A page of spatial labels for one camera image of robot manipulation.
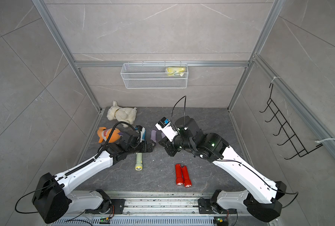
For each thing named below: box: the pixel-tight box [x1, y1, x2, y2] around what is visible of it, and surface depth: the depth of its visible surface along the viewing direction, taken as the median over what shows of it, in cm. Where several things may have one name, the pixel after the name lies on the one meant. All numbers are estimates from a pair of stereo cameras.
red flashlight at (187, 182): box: [181, 165, 193, 188], surface depth 84 cm
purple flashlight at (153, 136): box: [150, 129, 157, 143], surface depth 103 cm
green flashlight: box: [135, 152, 144, 171], surface depth 88 cm
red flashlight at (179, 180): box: [175, 163, 184, 186], surface depth 85 cm
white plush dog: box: [106, 100, 137, 128], surface depth 109 cm
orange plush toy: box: [96, 126, 121, 144], surface depth 97 cm
